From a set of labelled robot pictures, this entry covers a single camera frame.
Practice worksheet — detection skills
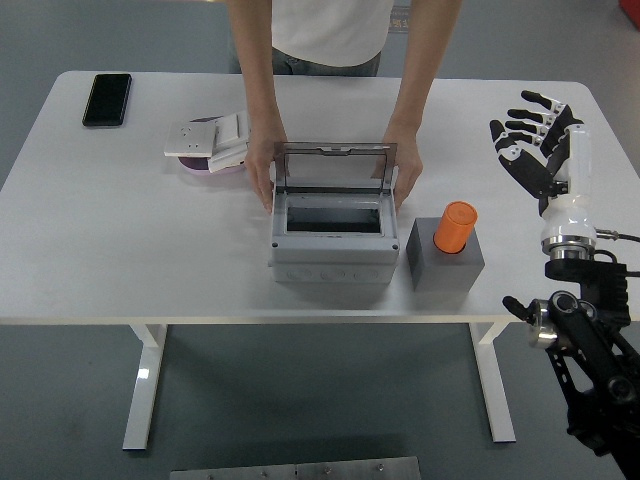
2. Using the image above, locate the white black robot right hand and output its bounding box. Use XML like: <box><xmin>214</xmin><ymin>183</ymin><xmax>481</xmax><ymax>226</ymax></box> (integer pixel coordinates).
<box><xmin>488</xmin><ymin>89</ymin><xmax>599</xmax><ymax>246</ymax></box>

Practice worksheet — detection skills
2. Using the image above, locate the person's left hand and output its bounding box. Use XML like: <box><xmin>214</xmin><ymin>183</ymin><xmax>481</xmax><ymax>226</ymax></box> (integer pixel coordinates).
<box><xmin>382</xmin><ymin>127</ymin><xmax>425</xmax><ymax>212</ymax></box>

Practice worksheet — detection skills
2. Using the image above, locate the person's right hand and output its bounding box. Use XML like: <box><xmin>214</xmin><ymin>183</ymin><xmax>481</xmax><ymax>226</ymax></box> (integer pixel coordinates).
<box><xmin>244</xmin><ymin>133</ymin><xmax>289</xmax><ymax>215</ymax></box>

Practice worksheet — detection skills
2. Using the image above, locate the smoky transparent box lid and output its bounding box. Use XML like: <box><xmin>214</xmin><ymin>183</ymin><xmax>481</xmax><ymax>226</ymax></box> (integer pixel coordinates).
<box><xmin>272</xmin><ymin>141</ymin><xmax>400</xmax><ymax>196</ymax></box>

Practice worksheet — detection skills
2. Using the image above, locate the orange cylinder battery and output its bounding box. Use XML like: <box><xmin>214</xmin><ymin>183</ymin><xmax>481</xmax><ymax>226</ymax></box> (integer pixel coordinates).
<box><xmin>432</xmin><ymin>201</ymin><xmax>479</xmax><ymax>254</ymax></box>

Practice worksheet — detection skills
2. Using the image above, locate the grey plastic junction box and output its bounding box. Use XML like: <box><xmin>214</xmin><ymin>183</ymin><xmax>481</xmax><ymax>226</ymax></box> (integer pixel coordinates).
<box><xmin>268</xmin><ymin>192</ymin><xmax>401</xmax><ymax>286</ymax></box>

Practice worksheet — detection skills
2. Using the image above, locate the purple round dish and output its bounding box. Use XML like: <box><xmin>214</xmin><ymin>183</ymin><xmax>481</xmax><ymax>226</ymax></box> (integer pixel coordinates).
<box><xmin>177</xmin><ymin>115</ymin><xmax>249</xmax><ymax>180</ymax></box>

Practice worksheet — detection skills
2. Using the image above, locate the grey holder block with hole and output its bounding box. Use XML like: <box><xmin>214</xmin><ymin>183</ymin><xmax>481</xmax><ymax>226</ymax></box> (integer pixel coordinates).
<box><xmin>405</xmin><ymin>217</ymin><xmax>487</xmax><ymax>293</ymax></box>

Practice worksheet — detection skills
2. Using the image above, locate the dark floor sign yellow print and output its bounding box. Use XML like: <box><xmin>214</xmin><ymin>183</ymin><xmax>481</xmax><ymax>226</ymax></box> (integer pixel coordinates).
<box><xmin>387</xmin><ymin>0</ymin><xmax>412</xmax><ymax>35</ymax></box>

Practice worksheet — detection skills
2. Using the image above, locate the person's torso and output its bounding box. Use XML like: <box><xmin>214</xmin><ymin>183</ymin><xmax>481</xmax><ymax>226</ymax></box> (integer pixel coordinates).
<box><xmin>227</xmin><ymin>0</ymin><xmax>396</xmax><ymax>79</ymax></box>

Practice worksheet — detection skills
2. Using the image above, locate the black smartphone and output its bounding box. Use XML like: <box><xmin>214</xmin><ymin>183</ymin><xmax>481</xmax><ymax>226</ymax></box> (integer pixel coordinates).
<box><xmin>81</xmin><ymin>73</ymin><xmax>133</xmax><ymax>128</ymax></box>

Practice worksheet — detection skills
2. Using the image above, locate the white table leg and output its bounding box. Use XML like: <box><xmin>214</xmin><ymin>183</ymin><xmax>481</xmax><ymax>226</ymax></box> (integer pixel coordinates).
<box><xmin>468</xmin><ymin>322</ymin><xmax>517</xmax><ymax>445</ymax></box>
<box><xmin>122</xmin><ymin>323</ymin><xmax>169</xmax><ymax>451</ymax></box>

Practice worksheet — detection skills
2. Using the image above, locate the grey metal plate with screws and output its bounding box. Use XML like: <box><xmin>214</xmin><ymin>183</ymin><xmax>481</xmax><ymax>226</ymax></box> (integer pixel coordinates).
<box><xmin>169</xmin><ymin>455</ymin><xmax>421</xmax><ymax>480</ymax></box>

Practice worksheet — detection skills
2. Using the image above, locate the white wall switch plate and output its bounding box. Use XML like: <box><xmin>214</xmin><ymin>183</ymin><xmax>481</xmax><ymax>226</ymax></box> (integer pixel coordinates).
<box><xmin>207</xmin><ymin>139</ymin><xmax>250</xmax><ymax>174</ymax></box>
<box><xmin>213</xmin><ymin>110</ymin><xmax>251</xmax><ymax>150</ymax></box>

